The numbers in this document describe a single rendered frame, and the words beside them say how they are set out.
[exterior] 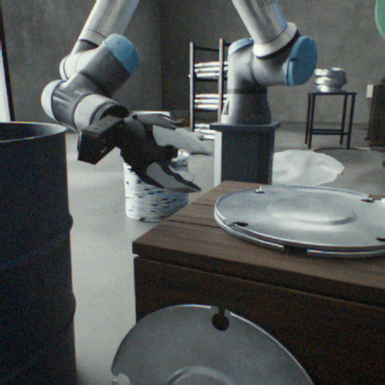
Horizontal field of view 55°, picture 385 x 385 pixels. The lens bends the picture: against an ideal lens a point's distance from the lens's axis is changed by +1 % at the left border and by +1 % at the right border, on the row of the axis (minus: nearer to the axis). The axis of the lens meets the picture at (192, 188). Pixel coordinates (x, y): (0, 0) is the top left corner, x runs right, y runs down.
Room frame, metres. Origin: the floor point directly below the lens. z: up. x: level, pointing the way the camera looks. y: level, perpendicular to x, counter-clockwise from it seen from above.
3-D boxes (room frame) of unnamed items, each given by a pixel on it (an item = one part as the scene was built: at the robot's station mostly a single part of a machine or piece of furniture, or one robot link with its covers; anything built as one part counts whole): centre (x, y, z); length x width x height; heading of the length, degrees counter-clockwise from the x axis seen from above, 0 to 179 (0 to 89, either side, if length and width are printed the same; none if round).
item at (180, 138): (0.51, 0.00, 0.48); 0.09 x 0.06 x 0.03; 52
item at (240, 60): (1.11, -0.17, 0.62); 0.13 x 0.12 x 0.14; 37
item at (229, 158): (1.12, -0.16, 0.23); 0.19 x 0.19 x 0.45; 71
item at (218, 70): (3.33, -0.25, 0.47); 0.46 x 0.43 x 0.95; 47
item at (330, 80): (3.84, -1.39, 0.40); 0.45 x 0.40 x 0.79; 169
